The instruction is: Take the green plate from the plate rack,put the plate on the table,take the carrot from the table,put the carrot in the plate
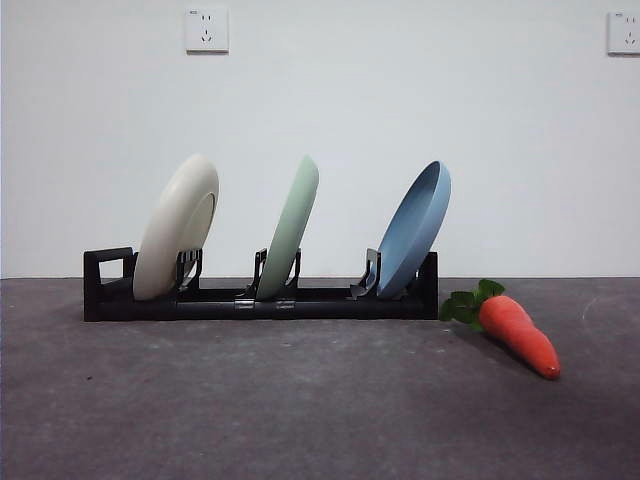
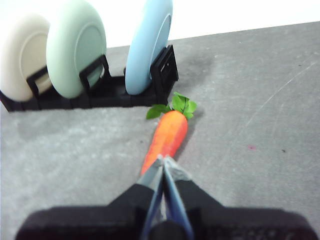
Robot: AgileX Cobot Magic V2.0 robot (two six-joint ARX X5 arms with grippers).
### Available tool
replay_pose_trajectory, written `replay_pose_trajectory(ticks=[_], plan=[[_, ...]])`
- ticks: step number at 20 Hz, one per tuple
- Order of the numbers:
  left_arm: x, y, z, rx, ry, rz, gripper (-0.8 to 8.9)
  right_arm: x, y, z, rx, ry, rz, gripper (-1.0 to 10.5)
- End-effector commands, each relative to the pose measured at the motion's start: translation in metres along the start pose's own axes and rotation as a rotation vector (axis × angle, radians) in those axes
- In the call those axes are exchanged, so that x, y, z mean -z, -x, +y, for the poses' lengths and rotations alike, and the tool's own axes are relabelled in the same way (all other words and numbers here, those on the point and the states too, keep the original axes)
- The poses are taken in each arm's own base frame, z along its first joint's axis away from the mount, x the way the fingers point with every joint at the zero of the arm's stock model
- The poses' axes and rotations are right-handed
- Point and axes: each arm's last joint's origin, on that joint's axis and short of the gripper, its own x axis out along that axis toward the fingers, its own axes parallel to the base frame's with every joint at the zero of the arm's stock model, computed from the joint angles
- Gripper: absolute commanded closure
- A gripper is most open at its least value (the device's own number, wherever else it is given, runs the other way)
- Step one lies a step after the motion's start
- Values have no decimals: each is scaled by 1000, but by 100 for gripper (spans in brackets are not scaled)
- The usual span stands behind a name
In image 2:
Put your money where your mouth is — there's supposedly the blue plate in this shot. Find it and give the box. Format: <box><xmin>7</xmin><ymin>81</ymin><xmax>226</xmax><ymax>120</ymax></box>
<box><xmin>124</xmin><ymin>0</ymin><xmax>174</xmax><ymax>96</ymax></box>

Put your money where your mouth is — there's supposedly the green plate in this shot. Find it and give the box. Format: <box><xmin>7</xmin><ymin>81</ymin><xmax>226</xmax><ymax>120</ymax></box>
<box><xmin>46</xmin><ymin>0</ymin><xmax>108</xmax><ymax>99</ymax></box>

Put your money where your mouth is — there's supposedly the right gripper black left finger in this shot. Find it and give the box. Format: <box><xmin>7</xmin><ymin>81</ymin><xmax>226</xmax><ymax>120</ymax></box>
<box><xmin>14</xmin><ymin>154</ymin><xmax>165</xmax><ymax>240</ymax></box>

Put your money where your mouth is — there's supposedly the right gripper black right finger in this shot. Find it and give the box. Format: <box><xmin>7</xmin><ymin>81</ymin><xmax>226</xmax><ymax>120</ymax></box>
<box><xmin>164</xmin><ymin>154</ymin><xmax>320</xmax><ymax>240</ymax></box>

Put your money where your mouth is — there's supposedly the orange carrot with green leaves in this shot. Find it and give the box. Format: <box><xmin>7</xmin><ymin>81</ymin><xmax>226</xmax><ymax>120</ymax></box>
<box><xmin>140</xmin><ymin>91</ymin><xmax>198</xmax><ymax>176</ymax></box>

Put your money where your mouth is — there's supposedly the cream plate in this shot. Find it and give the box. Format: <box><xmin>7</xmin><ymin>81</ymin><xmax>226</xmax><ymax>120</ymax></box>
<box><xmin>0</xmin><ymin>13</ymin><xmax>52</xmax><ymax>103</ymax></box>

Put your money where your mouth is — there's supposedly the black plate rack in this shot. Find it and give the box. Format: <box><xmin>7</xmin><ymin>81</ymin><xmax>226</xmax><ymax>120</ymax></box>
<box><xmin>0</xmin><ymin>44</ymin><xmax>180</xmax><ymax>113</ymax></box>

